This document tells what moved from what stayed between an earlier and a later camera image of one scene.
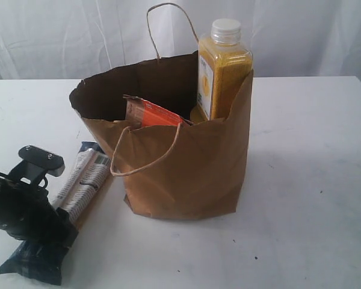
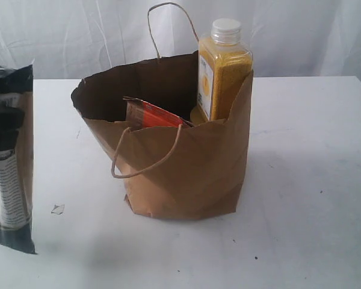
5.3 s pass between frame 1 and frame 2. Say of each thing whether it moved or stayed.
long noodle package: moved
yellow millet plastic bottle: stayed
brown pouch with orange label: stayed
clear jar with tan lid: stayed
